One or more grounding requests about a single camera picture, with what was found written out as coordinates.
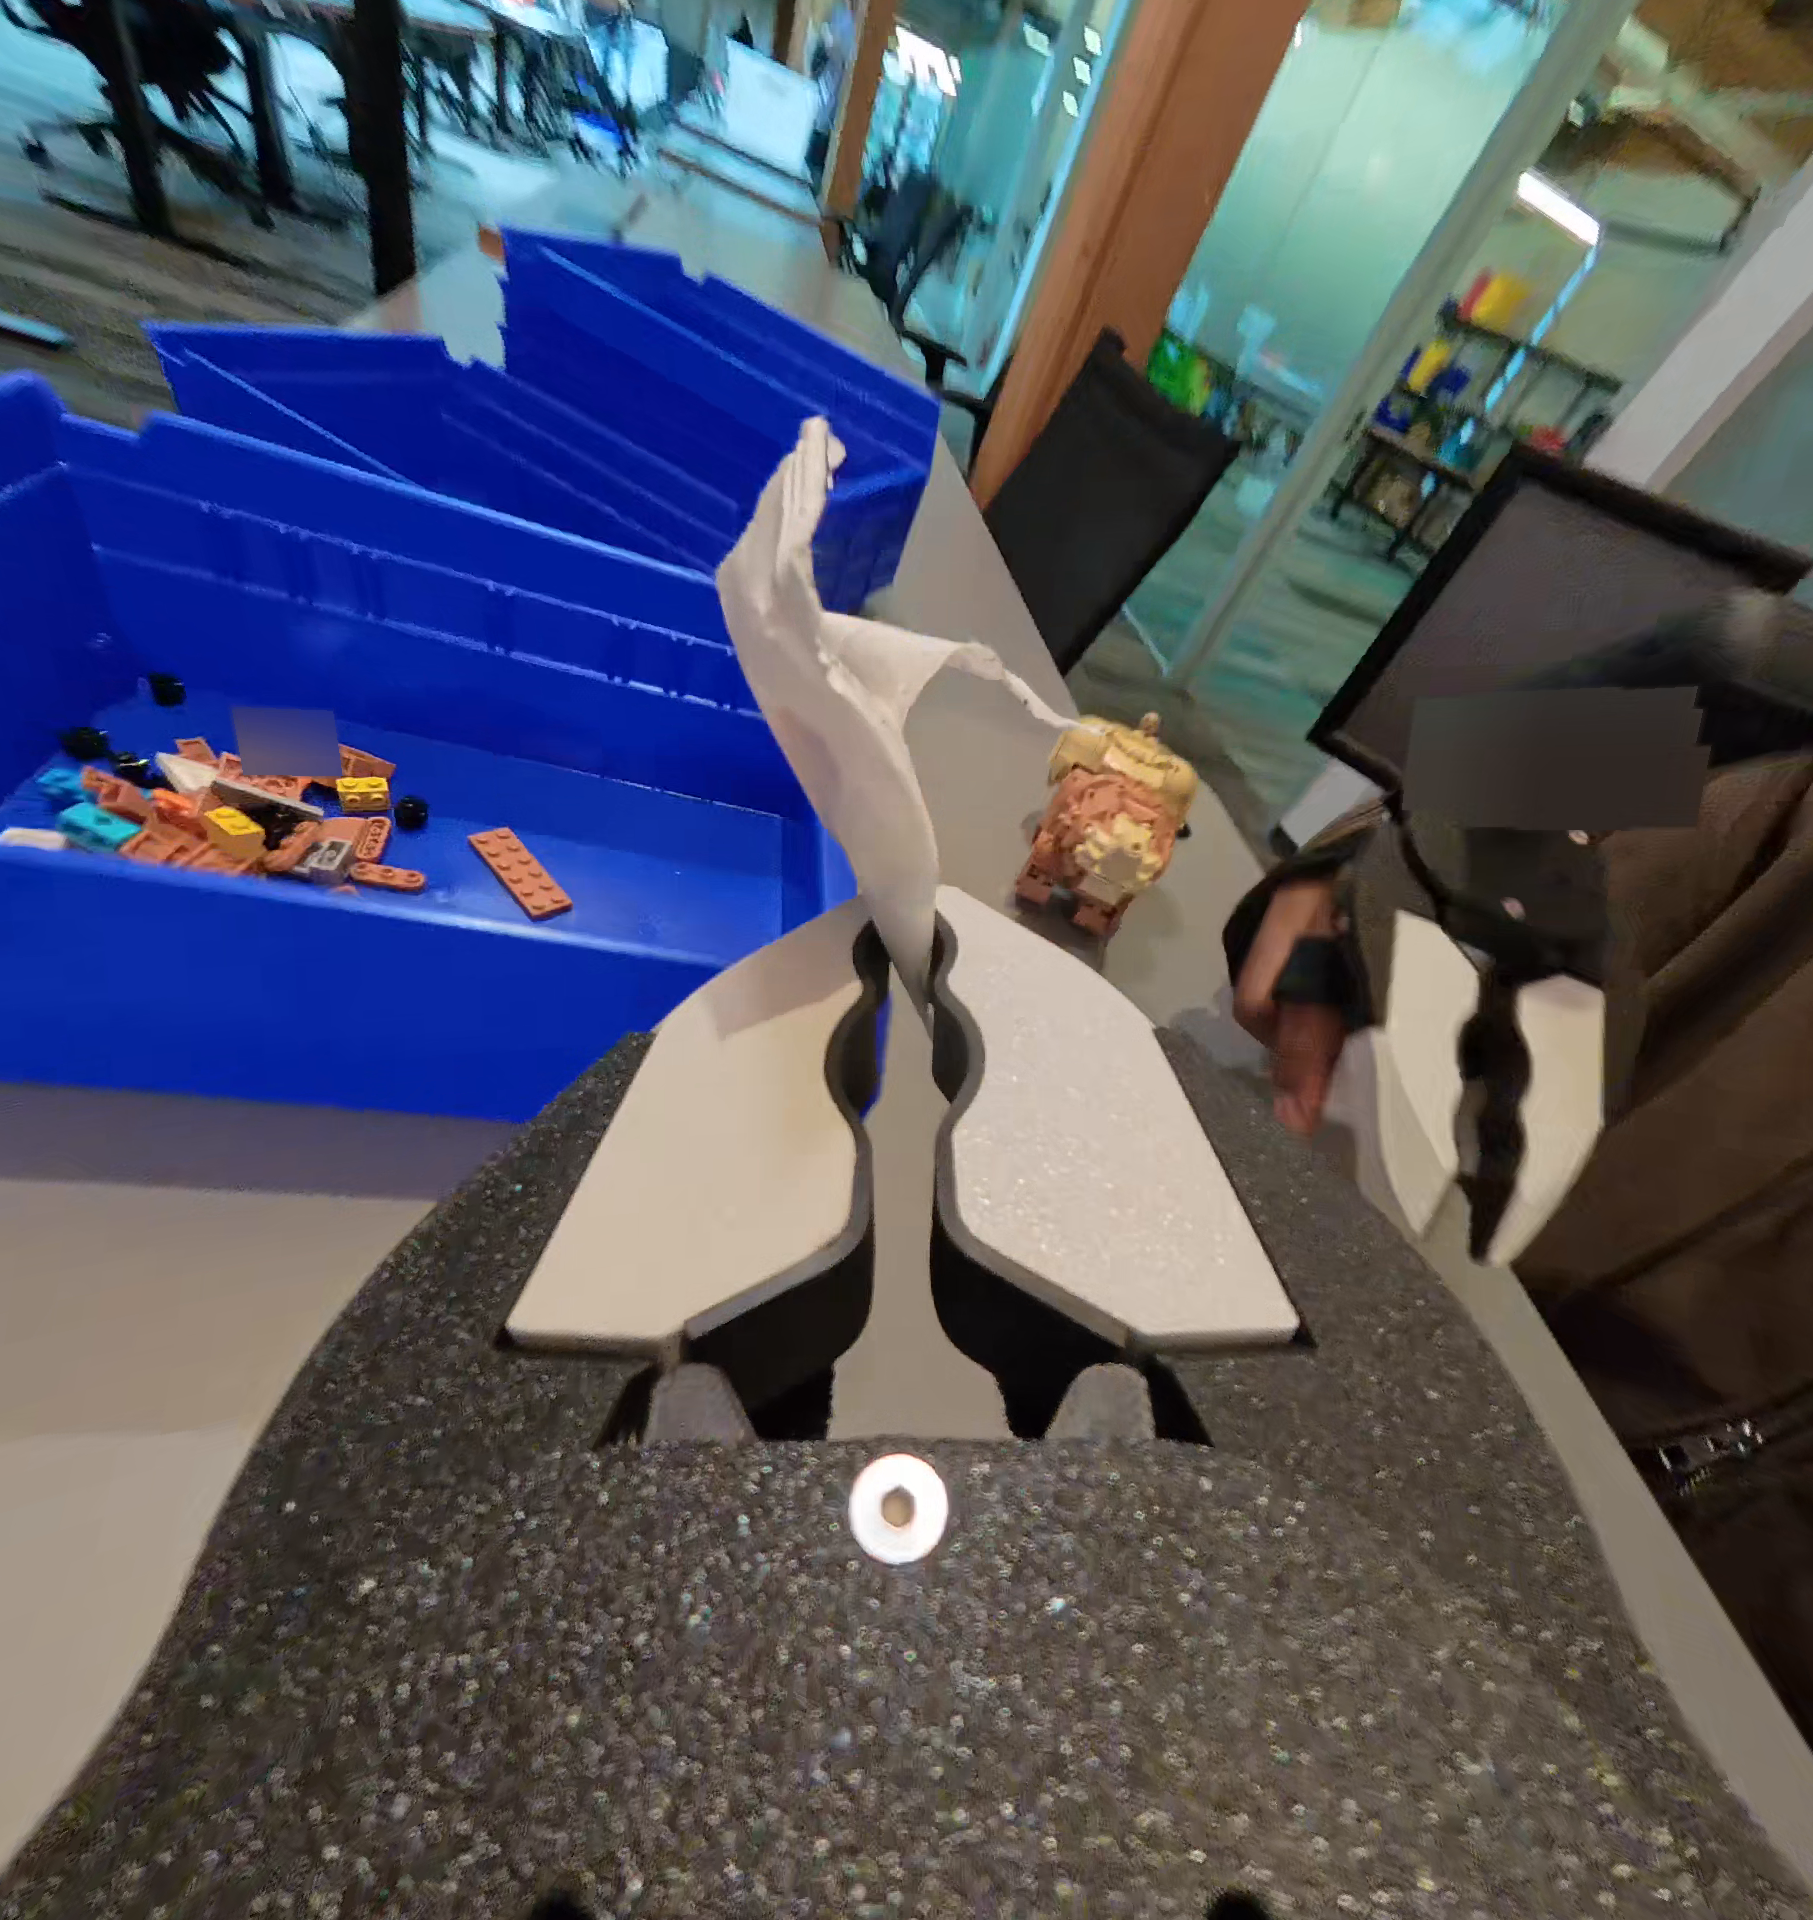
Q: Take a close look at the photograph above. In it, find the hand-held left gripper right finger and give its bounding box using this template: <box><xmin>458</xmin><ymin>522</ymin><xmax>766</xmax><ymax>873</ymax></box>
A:
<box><xmin>928</xmin><ymin>886</ymin><xmax>1306</xmax><ymax>1355</ymax></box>

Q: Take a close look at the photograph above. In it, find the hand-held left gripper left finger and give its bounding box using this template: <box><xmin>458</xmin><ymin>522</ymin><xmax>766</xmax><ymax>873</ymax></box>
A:
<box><xmin>504</xmin><ymin>893</ymin><xmax>894</xmax><ymax>1361</ymax></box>

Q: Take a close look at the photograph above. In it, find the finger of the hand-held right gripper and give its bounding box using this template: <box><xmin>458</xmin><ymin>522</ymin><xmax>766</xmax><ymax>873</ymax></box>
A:
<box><xmin>1363</xmin><ymin>906</ymin><xmax>1484</xmax><ymax>1243</ymax></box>
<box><xmin>1469</xmin><ymin>966</ymin><xmax>1612</xmax><ymax>1268</ymax></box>

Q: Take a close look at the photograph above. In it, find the blue plastic bin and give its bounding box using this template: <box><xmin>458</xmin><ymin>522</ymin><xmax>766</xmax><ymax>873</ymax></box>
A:
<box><xmin>144</xmin><ymin>319</ymin><xmax>788</xmax><ymax>705</ymax></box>
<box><xmin>0</xmin><ymin>372</ymin><xmax>894</xmax><ymax>1123</ymax></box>
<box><xmin>497</xmin><ymin>226</ymin><xmax>942</xmax><ymax>615</ymax></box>

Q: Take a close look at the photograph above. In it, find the small white paper bag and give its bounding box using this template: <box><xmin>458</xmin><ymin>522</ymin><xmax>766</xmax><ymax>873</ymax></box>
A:
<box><xmin>715</xmin><ymin>417</ymin><xmax>1080</xmax><ymax>1036</ymax></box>

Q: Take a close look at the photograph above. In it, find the pile of toy bricks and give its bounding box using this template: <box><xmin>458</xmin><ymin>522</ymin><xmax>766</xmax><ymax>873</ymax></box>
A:
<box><xmin>0</xmin><ymin>675</ymin><xmax>579</xmax><ymax>918</ymax></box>

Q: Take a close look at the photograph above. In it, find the person's right forearm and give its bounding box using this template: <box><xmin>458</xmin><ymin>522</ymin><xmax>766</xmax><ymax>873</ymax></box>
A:
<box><xmin>1221</xmin><ymin>742</ymin><xmax>1813</xmax><ymax>1172</ymax></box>

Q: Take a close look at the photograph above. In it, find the grey desk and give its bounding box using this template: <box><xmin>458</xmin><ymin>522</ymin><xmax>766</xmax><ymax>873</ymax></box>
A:
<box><xmin>0</xmin><ymin>239</ymin><xmax>1813</xmax><ymax>1920</ymax></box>

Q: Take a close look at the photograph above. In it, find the person's right hand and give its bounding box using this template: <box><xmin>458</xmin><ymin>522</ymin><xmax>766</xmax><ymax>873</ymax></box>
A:
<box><xmin>1227</xmin><ymin>882</ymin><xmax>1365</xmax><ymax>1139</ymax></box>

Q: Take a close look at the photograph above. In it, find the person's brown jacket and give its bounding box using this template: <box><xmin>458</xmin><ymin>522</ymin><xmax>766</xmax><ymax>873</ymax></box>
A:
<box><xmin>1506</xmin><ymin>1050</ymin><xmax>1813</xmax><ymax>1818</ymax></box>

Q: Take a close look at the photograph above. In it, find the black-framed grey panel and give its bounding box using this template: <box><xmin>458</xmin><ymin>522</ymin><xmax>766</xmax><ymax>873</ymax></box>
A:
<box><xmin>1306</xmin><ymin>445</ymin><xmax>1813</xmax><ymax>795</ymax></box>

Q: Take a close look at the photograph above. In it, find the orange brick-built toy model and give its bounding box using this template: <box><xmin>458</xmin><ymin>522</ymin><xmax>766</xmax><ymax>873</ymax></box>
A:
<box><xmin>1013</xmin><ymin>717</ymin><xmax>1201</xmax><ymax>944</ymax></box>

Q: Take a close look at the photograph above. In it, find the shelf with coloured bins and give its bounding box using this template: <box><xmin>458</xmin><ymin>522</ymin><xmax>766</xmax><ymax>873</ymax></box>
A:
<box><xmin>1327</xmin><ymin>270</ymin><xmax>1621</xmax><ymax>558</ymax></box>

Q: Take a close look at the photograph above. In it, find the black office chair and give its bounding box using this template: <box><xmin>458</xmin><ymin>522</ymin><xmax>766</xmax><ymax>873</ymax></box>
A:
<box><xmin>982</xmin><ymin>328</ymin><xmax>1240</xmax><ymax>676</ymax></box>

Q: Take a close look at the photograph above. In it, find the wooden pillar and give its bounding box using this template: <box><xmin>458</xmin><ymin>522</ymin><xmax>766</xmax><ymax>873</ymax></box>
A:
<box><xmin>969</xmin><ymin>0</ymin><xmax>1310</xmax><ymax>504</ymax></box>

